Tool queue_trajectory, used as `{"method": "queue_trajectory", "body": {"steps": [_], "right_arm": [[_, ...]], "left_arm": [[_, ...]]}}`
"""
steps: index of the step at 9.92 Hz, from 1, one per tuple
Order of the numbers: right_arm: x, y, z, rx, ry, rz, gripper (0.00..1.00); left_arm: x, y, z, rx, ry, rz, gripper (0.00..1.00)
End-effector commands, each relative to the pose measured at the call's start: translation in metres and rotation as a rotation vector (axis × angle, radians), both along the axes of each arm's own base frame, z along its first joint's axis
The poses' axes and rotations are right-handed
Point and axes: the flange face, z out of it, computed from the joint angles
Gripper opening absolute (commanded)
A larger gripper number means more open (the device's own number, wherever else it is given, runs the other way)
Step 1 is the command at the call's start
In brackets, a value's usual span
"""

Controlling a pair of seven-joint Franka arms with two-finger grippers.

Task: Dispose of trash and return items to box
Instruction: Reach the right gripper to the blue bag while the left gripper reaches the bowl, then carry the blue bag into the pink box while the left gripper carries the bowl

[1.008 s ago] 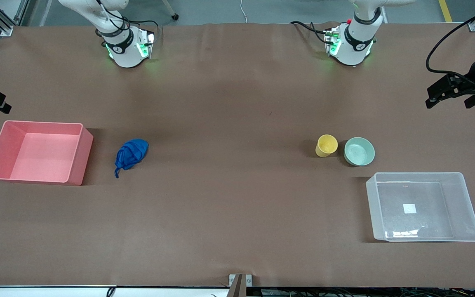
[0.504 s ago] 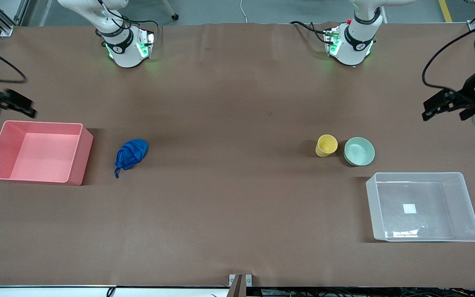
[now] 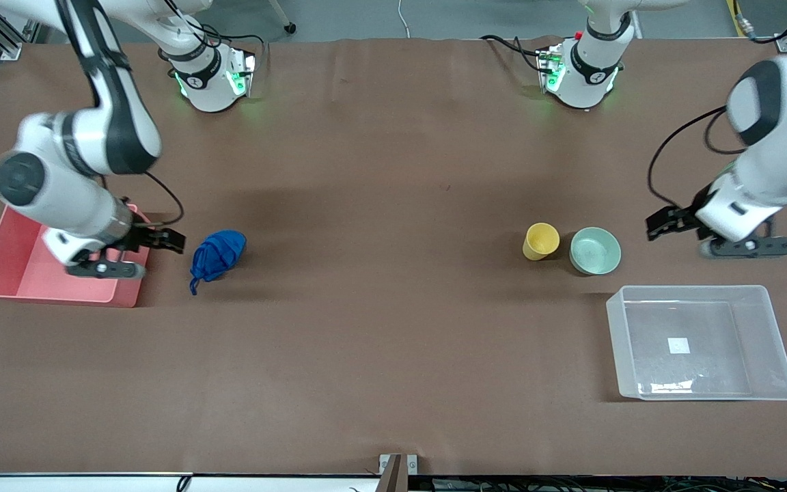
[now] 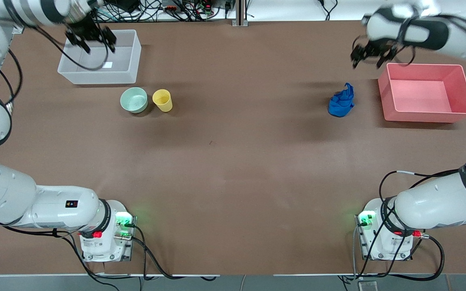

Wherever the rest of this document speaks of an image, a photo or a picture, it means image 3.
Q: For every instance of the pale green bowl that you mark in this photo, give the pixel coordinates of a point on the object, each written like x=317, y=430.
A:
x=595, y=251

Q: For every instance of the aluminium frame post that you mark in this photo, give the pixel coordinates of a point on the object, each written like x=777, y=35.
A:
x=7, y=46

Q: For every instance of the brown table cover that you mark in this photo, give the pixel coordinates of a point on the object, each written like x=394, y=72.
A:
x=393, y=307

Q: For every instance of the black caster wheel leg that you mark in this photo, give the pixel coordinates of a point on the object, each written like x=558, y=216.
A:
x=290, y=28

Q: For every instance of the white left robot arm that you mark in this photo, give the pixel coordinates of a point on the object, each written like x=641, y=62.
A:
x=783, y=157

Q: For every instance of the metal table edge bracket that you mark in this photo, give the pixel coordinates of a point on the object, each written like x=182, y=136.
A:
x=397, y=471

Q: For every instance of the clear plastic box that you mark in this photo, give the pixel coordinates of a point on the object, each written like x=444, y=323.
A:
x=769, y=379

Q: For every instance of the white table edge rail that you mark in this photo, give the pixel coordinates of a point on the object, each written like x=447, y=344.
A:
x=93, y=484

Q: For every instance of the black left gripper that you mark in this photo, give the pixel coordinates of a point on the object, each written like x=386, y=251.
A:
x=684, y=218

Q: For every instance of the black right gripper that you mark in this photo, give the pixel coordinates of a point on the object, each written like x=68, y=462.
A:
x=142, y=236

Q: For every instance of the blue cloth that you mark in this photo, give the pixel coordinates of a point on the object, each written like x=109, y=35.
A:
x=219, y=251

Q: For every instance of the pink plastic bin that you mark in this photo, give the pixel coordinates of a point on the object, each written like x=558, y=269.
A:
x=4, y=273

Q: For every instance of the yellow cup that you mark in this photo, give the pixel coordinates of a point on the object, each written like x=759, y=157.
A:
x=540, y=240

